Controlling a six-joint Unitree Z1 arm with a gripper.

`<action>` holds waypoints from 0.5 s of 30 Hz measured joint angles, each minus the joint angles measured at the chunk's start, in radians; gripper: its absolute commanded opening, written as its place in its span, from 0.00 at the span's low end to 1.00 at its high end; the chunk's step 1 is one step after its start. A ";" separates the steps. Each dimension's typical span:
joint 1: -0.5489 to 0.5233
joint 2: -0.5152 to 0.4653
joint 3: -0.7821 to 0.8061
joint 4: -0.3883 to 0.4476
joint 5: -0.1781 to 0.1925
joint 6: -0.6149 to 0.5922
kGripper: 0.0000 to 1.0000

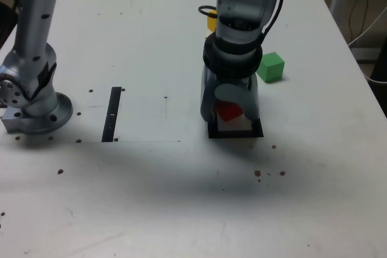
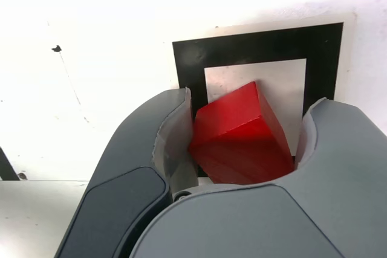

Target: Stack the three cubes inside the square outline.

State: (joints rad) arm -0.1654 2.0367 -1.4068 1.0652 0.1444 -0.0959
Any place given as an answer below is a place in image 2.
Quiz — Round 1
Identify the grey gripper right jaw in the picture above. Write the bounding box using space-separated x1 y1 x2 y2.
129 97 387 258

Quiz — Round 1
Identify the black tape square outline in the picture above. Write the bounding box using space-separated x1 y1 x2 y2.
171 21 345 178

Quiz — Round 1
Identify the red cube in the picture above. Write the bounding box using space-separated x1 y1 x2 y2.
187 81 296 185

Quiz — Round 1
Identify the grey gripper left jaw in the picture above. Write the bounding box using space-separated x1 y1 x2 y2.
55 86 200 258

